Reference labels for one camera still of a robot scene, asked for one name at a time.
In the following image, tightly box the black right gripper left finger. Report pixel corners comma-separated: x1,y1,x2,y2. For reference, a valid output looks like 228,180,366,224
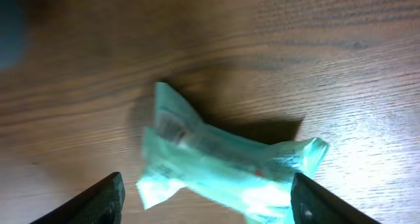
31,171,125,224

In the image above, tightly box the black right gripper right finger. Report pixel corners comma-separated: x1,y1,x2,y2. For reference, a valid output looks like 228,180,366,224
291,173,379,224

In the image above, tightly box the mint green wipes packet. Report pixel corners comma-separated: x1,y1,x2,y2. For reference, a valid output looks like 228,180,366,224
136,82,329,223

